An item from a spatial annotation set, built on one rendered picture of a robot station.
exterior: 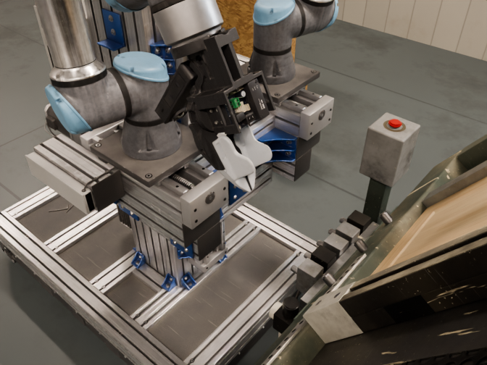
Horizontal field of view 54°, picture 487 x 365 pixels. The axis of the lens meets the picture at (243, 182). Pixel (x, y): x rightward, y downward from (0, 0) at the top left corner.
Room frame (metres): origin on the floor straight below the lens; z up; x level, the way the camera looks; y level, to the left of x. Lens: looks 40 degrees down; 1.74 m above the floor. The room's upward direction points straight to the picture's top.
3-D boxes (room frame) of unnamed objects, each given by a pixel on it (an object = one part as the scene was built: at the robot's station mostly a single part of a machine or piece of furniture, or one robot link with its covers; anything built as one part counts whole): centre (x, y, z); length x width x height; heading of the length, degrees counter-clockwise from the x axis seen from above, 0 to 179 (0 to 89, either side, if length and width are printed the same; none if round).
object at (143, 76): (1.00, 0.24, 1.20); 0.13 x 0.12 x 0.14; 126
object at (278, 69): (1.38, -0.09, 1.09); 0.15 x 0.15 x 0.10
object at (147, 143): (1.00, 0.23, 1.09); 0.15 x 0.15 x 0.10
